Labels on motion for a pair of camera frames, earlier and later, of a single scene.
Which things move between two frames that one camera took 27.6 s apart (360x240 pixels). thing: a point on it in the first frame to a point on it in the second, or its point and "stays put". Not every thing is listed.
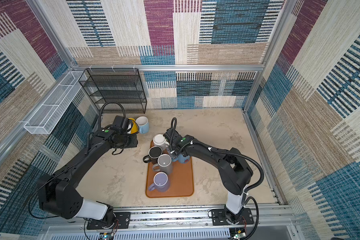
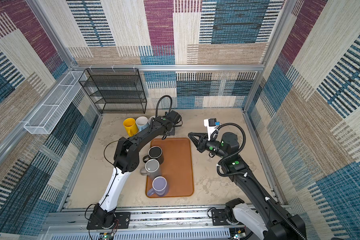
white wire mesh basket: (46, 117) stays put
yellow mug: (133, 127) stays put
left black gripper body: (128, 141) to (172, 133)
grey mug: (164, 164) to (152, 168)
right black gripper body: (171, 150) to (212, 146)
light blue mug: (143, 123) stays put
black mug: (154, 153) stays put
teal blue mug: (182, 159) to (149, 119)
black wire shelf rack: (116, 90) stays put
